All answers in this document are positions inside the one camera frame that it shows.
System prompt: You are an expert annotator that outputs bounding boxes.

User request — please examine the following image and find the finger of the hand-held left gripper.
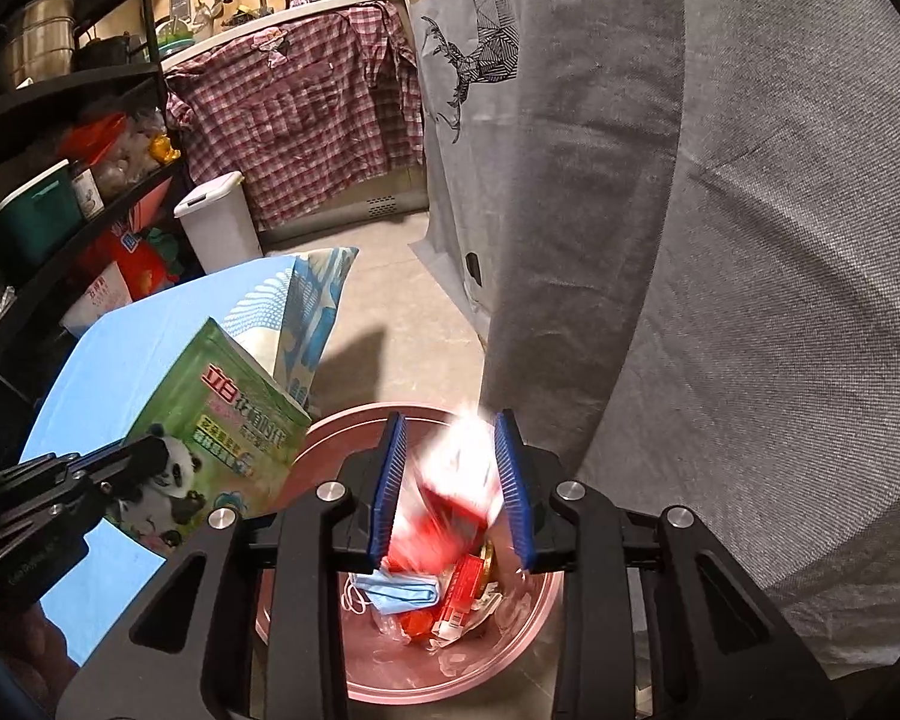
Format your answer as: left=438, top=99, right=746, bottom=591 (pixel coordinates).
left=64, top=435, right=172, bottom=502

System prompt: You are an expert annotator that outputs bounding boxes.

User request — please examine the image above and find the grey curtain cloth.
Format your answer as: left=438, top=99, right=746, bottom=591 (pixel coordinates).
left=479, top=0, right=900, bottom=700

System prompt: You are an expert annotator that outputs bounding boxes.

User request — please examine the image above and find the red plaid shirt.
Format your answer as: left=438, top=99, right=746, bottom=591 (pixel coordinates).
left=163, top=1, right=428, bottom=233

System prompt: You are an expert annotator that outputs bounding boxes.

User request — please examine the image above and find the white label jar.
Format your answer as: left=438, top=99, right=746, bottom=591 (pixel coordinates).
left=70, top=163, right=107, bottom=223

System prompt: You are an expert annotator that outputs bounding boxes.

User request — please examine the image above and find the red and white wrapper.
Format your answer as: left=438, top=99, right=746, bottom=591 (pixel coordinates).
left=385, top=415, right=500, bottom=575

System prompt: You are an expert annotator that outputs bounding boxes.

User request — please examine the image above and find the steel cooking pot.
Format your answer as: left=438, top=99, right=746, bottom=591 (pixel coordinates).
left=0, top=0, right=77, bottom=88

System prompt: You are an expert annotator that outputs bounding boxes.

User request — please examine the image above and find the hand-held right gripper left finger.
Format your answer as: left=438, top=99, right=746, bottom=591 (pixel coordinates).
left=56, top=409, right=410, bottom=720

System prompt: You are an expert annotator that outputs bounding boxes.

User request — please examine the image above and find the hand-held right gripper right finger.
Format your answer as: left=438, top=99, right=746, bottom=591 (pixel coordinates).
left=491, top=408, right=846, bottom=720

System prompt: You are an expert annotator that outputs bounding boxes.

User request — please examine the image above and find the red cardboard box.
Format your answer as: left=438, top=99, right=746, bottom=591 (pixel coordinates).
left=428, top=553, right=491, bottom=643

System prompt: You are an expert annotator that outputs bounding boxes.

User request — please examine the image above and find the green panda print pouch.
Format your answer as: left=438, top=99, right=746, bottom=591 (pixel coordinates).
left=103, top=316, right=314, bottom=560

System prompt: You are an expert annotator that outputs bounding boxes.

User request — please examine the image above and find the white pedal bin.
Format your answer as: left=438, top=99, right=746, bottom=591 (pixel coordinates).
left=173, top=170, right=266, bottom=275

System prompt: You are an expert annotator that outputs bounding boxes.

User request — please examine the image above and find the red plastic bag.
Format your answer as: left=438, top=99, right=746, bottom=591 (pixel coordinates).
left=396, top=606, right=437, bottom=644

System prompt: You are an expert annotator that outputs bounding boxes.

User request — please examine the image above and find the person's left hand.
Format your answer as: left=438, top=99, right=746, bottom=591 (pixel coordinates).
left=0, top=598, right=85, bottom=700

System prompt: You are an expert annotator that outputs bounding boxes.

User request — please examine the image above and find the green storage box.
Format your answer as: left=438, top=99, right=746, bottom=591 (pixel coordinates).
left=0, top=159, right=86, bottom=266

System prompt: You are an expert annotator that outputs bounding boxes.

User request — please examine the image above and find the pink plastic bin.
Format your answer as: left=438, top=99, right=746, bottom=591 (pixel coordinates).
left=254, top=403, right=566, bottom=708

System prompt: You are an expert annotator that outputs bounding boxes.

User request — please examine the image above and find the orange plastic bag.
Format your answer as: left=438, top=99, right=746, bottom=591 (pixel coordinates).
left=78, top=228, right=182, bottom=302

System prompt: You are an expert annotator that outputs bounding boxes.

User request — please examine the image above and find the black shelf rack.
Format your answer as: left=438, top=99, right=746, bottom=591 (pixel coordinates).
left=0, top=0, right=197, bottom=470

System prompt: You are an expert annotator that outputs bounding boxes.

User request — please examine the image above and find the deer print cloth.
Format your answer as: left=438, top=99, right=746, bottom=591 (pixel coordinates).
left=403, top=0, right=527, bottom=340

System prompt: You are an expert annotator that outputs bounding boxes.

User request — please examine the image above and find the blue face mask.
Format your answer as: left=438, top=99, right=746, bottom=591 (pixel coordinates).
left=342, top=568, right=443, bottom=617

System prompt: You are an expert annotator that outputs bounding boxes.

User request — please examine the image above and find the white plastic bag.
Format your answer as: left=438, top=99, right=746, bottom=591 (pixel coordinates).
left=59, top=262, right=133, bottom=339

